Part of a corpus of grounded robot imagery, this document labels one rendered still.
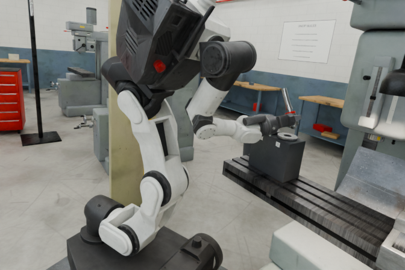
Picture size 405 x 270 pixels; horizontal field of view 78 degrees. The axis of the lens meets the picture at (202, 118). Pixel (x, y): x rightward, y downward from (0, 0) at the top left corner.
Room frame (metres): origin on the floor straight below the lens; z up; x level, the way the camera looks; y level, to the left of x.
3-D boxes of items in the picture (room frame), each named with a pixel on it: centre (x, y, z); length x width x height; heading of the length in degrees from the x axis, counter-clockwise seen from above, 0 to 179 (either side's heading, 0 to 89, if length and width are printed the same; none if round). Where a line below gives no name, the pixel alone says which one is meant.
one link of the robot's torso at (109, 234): (1.01, 0.30, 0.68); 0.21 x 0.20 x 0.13; 59
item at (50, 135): (3.66, 2.49, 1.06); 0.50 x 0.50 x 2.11; 39
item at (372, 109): (0.75, -0.51, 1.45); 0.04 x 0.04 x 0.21; 39
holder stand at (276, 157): (1.15, -0.37, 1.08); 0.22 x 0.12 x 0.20; 36
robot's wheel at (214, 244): (1.10, -0.07, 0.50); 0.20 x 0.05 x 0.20; 59
